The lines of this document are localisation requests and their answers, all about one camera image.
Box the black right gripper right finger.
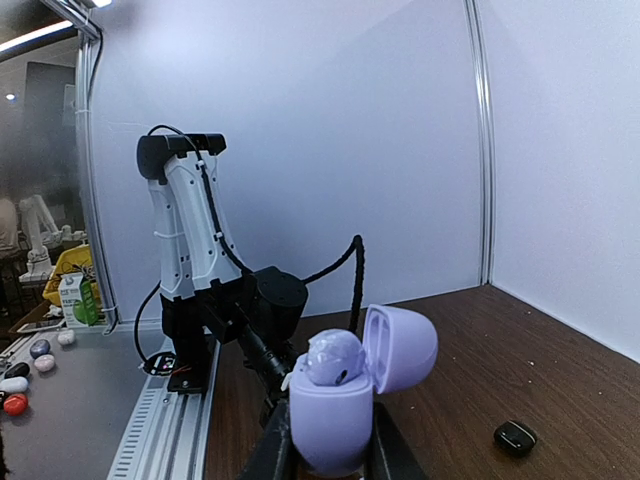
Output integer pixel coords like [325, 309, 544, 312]
[367, 402, 428, 480]

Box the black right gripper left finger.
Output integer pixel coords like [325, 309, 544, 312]
[242, 400, 295, 480]

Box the purple round charging case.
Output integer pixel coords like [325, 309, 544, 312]
[288, 304, 438, 478]

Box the white purple earbud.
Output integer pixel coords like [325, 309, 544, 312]
[304, 329, 366, 386]

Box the black earbud charging case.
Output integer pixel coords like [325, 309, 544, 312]
[493, 420, 538, 458]

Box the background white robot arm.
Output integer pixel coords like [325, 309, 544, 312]
[19, 195, 74, 285]

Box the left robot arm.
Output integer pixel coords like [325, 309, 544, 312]
[136, 124, 308, 401]

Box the white earbud case top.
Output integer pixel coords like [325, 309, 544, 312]
[57, 329, 76, 347]

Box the white earbud case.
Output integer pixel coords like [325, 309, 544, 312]
[57, 329, 76, 347]
[0, 376, 29, 395]

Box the pale pink earbud case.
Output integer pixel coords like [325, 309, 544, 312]
[33, 354, 56, 373]

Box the blue grey earbud case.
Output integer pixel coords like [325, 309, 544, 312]
[29, 339, 51, 359]

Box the red earbud case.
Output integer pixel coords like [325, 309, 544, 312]
[2, 393, 29, 417]

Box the white earbud case middle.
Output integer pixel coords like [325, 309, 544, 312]
[0, 376, 29, 395]

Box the black earbud case upper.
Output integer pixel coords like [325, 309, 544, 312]
[4, 362, 30, 379]

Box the left circuit board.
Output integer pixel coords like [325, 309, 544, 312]
[142, 351, 177, 376]

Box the green yellow cardboard box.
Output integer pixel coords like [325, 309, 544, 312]
[58, 273, 100, 328]

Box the smartphone on side table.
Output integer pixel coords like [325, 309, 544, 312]
[16, 319, 66, 334]

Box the seated person in background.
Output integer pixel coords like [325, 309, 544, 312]
[0, 194, 21, 316]

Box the front aluminium rail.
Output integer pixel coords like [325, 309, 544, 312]
[107, 339, 220, 480]

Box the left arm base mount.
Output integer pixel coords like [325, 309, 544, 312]
[167, 361, 211, 395]

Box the left black camera cable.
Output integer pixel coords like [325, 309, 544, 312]
[299, 233, 366, 334]

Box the right aluminium frame post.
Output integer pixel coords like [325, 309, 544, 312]
[463, 0, 496, 285]

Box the aluminium frame post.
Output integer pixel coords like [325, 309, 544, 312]
[42, 0, 120, 335]
[463, 0, 496, 285]

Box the left aluminium frame post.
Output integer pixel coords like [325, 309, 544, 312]
[42, 0, 120, 335]

